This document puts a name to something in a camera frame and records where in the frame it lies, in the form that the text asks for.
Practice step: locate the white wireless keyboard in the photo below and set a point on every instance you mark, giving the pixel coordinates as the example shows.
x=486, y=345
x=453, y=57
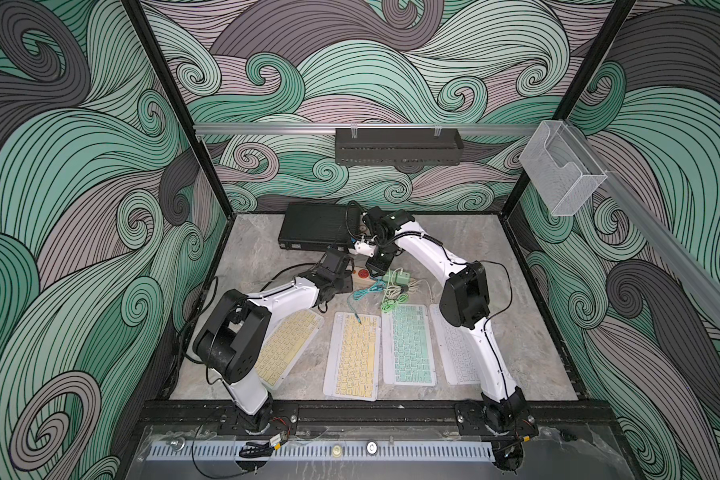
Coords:
x=455, y=354

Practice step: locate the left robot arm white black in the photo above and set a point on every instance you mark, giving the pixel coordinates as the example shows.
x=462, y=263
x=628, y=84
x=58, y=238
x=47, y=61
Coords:
x=231, y=339

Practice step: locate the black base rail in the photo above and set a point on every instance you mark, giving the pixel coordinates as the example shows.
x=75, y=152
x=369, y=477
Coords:
x=467, y=417

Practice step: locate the green wireless keyboard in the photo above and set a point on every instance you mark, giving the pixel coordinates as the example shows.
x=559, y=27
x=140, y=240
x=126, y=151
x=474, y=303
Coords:
x=408, y=358

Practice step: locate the yellow wireless keyboard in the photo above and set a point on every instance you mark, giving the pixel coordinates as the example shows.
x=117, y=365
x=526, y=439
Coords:
x=284, y=346
x=352, y=369

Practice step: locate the white slotted cable duct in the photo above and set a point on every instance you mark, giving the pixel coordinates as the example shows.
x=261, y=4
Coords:
x=363, y=450

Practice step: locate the clear acrylic wall holder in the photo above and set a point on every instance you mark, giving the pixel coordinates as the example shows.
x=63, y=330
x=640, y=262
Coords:
x=562, y=166

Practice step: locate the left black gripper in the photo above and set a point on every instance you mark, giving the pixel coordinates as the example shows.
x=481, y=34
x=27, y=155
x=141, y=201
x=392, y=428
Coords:
x=346, y=282

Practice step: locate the black computer box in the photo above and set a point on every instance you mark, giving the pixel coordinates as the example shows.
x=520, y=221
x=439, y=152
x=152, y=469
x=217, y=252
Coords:
x=317, y=226

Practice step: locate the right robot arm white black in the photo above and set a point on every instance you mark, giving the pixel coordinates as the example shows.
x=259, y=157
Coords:
x=464, y=305

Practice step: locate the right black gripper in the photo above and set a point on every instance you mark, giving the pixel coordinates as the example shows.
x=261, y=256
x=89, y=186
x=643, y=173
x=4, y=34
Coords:
x=378, y=269

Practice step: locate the black wall shelf tray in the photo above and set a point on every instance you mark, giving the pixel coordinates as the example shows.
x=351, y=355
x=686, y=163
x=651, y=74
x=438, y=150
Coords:
x=408, y=147

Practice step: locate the aluminium wall rail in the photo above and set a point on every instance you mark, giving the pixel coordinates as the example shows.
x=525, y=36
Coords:
x=280, y=128

